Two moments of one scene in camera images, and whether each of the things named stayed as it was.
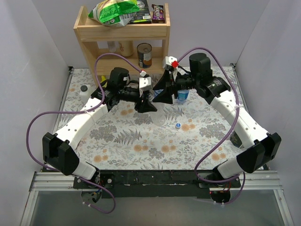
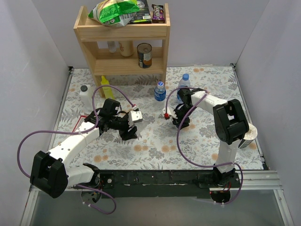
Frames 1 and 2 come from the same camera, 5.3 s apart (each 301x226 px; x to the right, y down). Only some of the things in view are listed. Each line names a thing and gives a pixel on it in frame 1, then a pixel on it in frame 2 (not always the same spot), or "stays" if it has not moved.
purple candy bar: x=158 y=16 stays
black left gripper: x=141 y=100 to x=128 y=127
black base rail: x=153 y=184 stays
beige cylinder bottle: x=126 y=48 stays
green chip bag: x=115 y=13 stays
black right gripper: x=174 y=87 to x=179 y=117
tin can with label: x=145 y=55 stays
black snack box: x=143 y=16 stays
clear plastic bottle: x=158 y=117 to x=140 y=125
